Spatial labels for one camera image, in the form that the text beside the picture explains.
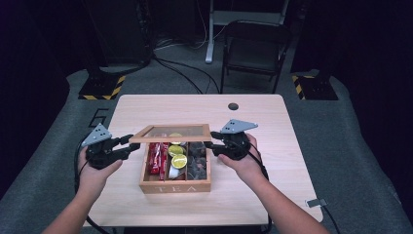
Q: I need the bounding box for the person's right hand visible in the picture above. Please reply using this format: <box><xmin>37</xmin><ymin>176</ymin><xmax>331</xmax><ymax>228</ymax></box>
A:
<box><xmin>217</xmin><ymin>133</ymin><xmax>268</xmax><ymax>191</ymax></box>

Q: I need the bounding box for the stand base with hazard stripes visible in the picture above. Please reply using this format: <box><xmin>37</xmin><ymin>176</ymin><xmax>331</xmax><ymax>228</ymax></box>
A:
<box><xmin>78</xmin><ymin>73</ymin><xmax>127</xmax><ymax>101</ymax></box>
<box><xmin>290</xmin><ymin>73</ymin><xmax>339</xmax><ymax>101</ymax></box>

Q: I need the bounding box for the red drink sachet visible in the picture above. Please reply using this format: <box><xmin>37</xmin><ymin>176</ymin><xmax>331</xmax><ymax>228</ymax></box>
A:
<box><xmin>148</xmin><ymin>142</ymin><xmax>162</xmax><ymax>176</ymax></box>
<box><xmin>159</xmin><ymin>141</ymin><xmax>169</xmax><ymax>180</ymax></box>

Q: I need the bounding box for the pile of dark tea bags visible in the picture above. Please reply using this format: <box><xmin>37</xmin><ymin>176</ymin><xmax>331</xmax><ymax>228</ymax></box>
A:
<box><xmin>187</xmin><ymin>141</ymin><xmax>208</xmax><ymax>180</ymax></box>

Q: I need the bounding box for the right hand-held gripper cable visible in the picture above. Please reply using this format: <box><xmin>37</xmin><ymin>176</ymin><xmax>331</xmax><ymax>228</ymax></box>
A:
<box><xmin>246</xmin><ymin>142</ymin><xmax>274</xmax><ymax>234</ymax></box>

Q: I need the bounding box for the wooden tea box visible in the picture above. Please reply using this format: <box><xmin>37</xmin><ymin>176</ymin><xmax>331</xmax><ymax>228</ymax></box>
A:
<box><xmin>139</xmin><ymin>139</ymin><xmax>212</xmax><ymax>195</ymax></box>

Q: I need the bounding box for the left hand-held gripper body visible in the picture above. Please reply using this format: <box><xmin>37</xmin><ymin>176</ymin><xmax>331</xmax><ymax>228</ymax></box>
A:
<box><xmin>81</xmin><ymin>122</ymin><xmax>131</xmax><ymax>171</ymax></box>

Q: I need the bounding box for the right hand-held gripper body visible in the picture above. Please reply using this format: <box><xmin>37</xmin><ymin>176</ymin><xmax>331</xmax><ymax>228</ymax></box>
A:
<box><xmin>220</xmin><ymin>118</ymin><xmax>259</xmax><ymax>161</ymax></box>

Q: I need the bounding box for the dark cabinet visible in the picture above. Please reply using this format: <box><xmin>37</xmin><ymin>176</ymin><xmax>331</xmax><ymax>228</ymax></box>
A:
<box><xmin>83</xmin><ymin>0</ymin><xmax>154</xmax><ymax>67</ymax></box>

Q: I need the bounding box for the grey clip on table edge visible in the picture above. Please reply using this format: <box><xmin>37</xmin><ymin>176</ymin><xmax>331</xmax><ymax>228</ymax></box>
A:
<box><xmin>306</xmin><ymin>198</ymin><xmax>328</xmax><ymax>209</ymax></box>

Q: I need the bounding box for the black folding chair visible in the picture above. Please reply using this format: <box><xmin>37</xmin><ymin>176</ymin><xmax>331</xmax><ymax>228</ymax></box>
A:
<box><xmin>220</xmin><ymin>19</ymin><xmax>292</xmax><ymax>95</ymax></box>

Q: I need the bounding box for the left hand-held gripper cable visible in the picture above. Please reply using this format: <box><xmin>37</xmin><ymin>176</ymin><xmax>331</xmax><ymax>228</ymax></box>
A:
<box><xmin>73</xmin><ymin>137</ymin><xmax>113</xmax><ymax>234</ymax></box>

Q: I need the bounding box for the white metal desk frame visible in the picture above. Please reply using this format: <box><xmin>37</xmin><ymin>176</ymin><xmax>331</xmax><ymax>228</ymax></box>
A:
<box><xmin>205</xmin><ymin>0</ymin><xmax>290</xmax><ymax>64</ymax></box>

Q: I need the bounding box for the wooden glass-panel box lid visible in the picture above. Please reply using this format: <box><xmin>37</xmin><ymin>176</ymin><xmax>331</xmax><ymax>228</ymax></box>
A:
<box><xmin>129</xmin><ymin>123</ymin><xmax>212</xmax><ymax>144</ymax></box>

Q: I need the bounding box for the person's left hand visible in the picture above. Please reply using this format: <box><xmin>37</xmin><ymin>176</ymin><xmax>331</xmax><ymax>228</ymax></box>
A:
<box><xmin>77</xmin><ymin>147</ymin><xmax>124</xmax><ymax>193</ymax></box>

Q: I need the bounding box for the black floor cable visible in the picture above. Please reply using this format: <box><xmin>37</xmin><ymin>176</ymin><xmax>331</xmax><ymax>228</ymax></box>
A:
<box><xmin>152</xmin><ymin>55</ymin><xmax>222</xmax><ymax>96</ymax></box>

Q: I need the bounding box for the hand-held gripper cable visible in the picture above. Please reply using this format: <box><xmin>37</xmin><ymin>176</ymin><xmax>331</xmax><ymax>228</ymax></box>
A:
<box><xmin>246</xmin><ymin>142</ymin><xmax>274</xmax><ymax>234</ymax></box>
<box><xmin>73</xmin><ymin>137</ymin><xmax>113</xmax><ymax>234</ymax></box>

